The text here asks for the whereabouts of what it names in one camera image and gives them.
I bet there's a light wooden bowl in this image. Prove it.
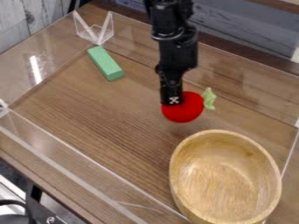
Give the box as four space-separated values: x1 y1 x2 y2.
169 129 281 224

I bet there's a clear acrylic tray wall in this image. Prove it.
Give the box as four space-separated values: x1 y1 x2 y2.
0 5 299 224

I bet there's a red plush strawberry toy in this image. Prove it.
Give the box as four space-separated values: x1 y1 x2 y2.
161 87 217 123

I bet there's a green rectangular block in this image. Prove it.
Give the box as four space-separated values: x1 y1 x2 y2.
88 46 124 81

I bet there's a clear acrylic corner bracket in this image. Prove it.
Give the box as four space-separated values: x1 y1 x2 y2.
72 11 114 46

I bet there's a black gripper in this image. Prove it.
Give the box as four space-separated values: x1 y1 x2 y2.
144 0 197 105

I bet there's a black table clamp mount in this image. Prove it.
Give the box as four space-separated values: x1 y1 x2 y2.
0 183 69 224

